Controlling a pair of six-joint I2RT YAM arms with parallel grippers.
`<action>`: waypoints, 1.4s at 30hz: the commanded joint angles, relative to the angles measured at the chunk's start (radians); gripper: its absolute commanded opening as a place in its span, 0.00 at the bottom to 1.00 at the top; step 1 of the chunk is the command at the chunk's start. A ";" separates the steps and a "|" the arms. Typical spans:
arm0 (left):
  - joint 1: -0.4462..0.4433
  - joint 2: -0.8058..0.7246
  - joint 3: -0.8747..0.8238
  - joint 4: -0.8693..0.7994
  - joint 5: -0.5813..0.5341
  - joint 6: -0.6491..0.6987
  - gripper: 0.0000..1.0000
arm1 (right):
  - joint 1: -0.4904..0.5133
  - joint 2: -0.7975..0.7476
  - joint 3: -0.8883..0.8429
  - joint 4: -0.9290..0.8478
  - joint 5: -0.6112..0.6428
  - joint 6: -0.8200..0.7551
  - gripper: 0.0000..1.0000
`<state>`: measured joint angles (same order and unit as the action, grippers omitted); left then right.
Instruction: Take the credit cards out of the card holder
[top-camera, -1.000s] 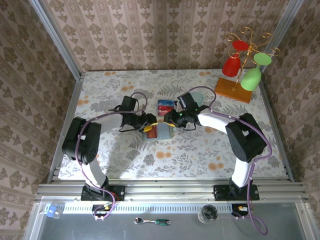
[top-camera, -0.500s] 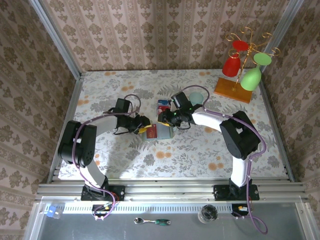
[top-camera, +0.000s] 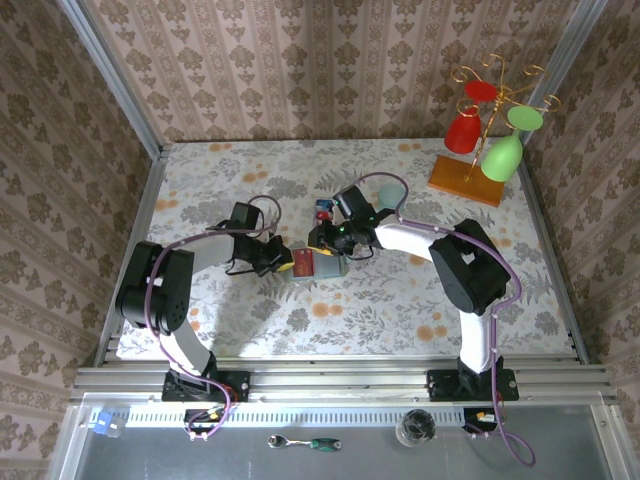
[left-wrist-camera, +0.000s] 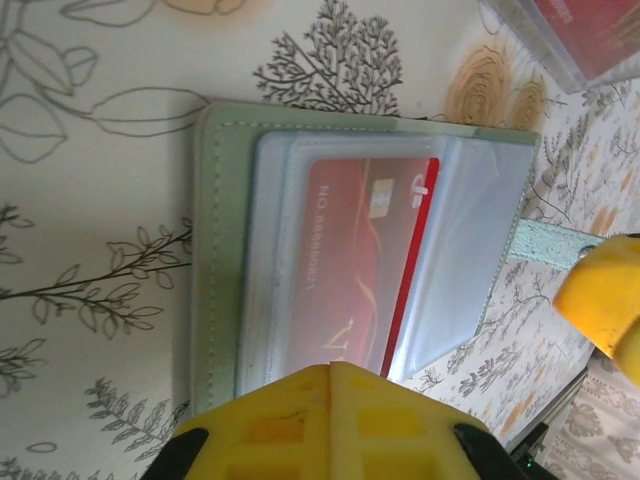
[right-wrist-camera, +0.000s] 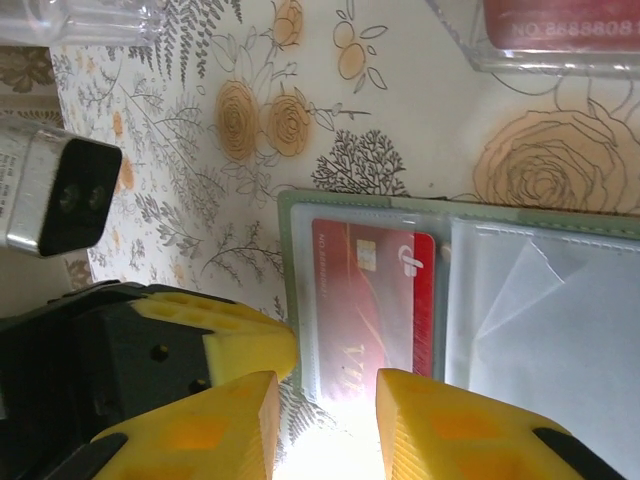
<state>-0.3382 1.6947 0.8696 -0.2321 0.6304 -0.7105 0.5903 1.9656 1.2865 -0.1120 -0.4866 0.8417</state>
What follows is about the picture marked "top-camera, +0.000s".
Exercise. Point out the red credit card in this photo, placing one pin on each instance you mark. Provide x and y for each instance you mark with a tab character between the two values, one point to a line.
302	267
324	216

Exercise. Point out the blue credit card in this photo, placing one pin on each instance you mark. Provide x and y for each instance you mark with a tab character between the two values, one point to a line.
324	205

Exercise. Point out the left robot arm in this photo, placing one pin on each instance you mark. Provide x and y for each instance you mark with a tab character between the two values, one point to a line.
155	290

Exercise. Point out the teal plastic cup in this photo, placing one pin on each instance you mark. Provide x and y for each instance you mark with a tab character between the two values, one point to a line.
390	195

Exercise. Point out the floral tablecloth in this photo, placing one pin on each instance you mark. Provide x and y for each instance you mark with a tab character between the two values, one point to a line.
300	170

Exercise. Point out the red plastic wine glass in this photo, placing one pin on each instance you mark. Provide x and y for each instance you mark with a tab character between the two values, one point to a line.
462	132

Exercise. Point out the green plastic wine glass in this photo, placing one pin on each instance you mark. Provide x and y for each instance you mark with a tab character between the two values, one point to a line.
500	160

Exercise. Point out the clear glass jar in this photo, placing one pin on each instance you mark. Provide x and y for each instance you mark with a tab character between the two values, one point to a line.
415	427

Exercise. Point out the blue plug connector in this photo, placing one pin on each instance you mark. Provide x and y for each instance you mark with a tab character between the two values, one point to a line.
102	422

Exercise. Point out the grey metal shelf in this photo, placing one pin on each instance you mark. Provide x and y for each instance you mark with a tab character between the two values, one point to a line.
150	460

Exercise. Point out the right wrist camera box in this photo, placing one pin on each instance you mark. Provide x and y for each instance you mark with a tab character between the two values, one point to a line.
355	202

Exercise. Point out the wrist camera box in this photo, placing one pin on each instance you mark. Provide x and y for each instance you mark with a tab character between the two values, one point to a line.
246	215
355	202

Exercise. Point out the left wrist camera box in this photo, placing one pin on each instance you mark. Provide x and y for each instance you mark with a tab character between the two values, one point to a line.
246	215

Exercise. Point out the aluminium frame cross rail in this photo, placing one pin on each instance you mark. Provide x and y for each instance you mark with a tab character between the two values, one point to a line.
325	380

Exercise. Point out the aluminium side rail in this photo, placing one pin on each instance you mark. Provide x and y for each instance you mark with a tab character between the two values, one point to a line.
543	235
149	190

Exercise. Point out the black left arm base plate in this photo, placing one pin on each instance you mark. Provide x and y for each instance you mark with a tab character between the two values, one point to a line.
235	385

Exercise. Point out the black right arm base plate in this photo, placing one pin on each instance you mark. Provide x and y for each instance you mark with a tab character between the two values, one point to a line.
440	387

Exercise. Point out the aluminium frame post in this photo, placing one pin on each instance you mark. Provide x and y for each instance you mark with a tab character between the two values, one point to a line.
116	80
586	30

